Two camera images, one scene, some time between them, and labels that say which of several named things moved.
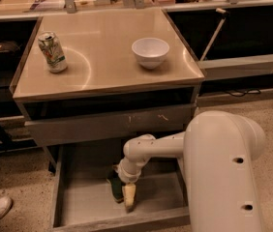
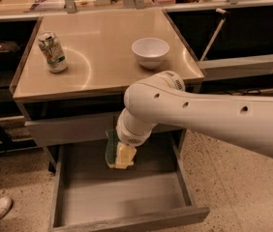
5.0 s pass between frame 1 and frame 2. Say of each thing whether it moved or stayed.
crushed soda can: stayed
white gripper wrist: moved
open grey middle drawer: stayed
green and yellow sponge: moved
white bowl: stayed
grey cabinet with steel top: stayed
